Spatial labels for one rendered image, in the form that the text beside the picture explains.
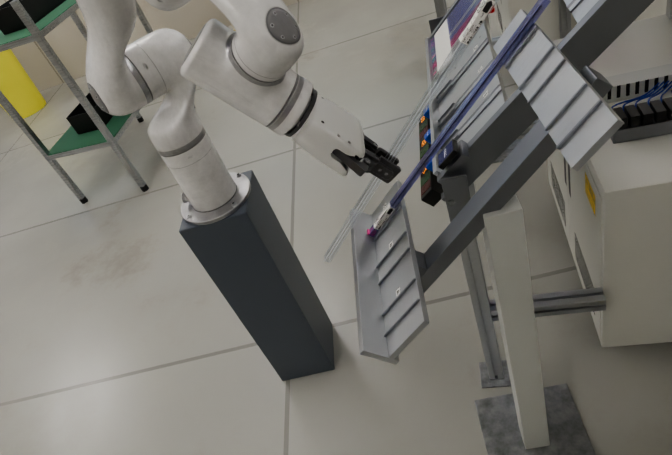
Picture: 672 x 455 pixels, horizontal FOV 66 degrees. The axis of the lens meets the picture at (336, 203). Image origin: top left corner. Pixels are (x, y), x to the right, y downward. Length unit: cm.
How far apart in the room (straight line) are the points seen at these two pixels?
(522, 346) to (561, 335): 58
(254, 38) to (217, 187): 71
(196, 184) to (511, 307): 74
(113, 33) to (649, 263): 122
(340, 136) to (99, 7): 54
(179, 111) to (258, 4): 61
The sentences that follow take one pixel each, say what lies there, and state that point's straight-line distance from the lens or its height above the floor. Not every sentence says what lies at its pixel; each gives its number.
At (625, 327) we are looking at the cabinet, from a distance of 155.
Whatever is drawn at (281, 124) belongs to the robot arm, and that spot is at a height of 109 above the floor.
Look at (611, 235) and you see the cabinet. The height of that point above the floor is 49.
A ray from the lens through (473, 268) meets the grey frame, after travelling 125.
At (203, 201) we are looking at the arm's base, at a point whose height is 74.
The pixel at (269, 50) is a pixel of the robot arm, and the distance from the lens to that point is 62.
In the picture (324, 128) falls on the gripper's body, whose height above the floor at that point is 107.
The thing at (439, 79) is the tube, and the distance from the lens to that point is 72.
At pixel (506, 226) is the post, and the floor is 80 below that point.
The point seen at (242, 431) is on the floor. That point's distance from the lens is 178.
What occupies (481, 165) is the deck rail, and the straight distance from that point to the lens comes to 109.
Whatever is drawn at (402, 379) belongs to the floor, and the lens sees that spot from 168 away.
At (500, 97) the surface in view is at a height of 85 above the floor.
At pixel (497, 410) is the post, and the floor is 1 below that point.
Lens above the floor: 141
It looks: 38 degrees down
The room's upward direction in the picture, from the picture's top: 22 degrees counter-clockwise
